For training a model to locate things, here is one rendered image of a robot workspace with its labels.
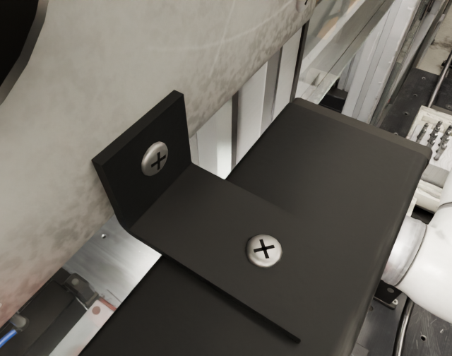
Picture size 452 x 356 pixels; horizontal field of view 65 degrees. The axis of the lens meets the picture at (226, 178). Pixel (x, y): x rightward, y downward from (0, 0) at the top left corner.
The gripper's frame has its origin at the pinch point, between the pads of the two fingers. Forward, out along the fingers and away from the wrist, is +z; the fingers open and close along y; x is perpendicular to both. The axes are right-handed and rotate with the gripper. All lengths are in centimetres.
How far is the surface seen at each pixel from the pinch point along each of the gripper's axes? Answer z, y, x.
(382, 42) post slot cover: -11.3, 15.6, -18.6
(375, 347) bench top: -32.5, -32.4, -0.2
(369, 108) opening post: -13.0, 4.9, -18.6
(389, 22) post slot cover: -11.3, 18.3, -18.6
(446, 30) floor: -19, -100, -278
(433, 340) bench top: -42, -32, -8
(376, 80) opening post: -12.4, 9.8, -18.6
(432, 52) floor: -17, -100, -240
